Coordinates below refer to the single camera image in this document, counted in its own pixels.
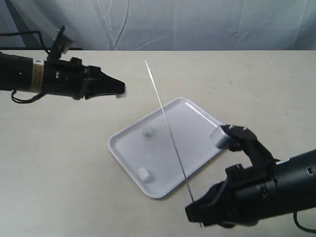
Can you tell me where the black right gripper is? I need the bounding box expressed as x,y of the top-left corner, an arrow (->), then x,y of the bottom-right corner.
185,164 -> 274,229

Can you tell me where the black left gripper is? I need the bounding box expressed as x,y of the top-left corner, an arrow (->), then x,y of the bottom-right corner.
43,57 -> 125,100

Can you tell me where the thin metal skewer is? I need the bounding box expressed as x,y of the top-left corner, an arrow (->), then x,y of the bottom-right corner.
144,58 -> 203,228

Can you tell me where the white marshmallow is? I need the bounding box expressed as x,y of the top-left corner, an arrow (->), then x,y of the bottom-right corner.
142,126 -> 153,137
137,167 -> 151,183
115,86 -> 127,99

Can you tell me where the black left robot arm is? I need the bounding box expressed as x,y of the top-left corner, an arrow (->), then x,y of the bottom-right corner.
0,53 -> 126,104

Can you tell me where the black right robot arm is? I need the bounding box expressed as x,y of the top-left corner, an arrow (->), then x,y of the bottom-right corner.
185,150 -> 316,228

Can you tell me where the grey-blue backdrop cloth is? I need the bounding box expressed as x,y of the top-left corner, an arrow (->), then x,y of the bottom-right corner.
0,0 -> 316,51

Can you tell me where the white rectangular plastic tray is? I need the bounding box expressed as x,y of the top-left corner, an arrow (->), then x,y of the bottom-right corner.
108,97 -> 221,198

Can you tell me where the black bar behind table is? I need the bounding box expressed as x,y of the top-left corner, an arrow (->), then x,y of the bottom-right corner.
0,46 -> 82,51

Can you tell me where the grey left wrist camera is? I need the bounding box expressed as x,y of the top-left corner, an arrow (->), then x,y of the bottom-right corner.
46,25 -> 74,61

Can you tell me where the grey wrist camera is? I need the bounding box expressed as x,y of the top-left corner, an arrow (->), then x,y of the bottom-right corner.
46,25 -> 74,61
209,124 -> 279,166

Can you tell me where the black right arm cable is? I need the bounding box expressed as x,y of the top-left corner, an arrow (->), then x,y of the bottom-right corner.
292,211 -> 316,234

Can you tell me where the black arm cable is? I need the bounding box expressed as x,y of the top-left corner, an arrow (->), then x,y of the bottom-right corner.
292,211 -> 316,234
0,30 -> 52,103

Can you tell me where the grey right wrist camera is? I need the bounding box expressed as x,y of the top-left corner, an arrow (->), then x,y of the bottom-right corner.
209,124 -> 279,166

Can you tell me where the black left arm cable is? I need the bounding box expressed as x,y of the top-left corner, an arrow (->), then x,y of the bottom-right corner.
0,30 -> 52,103

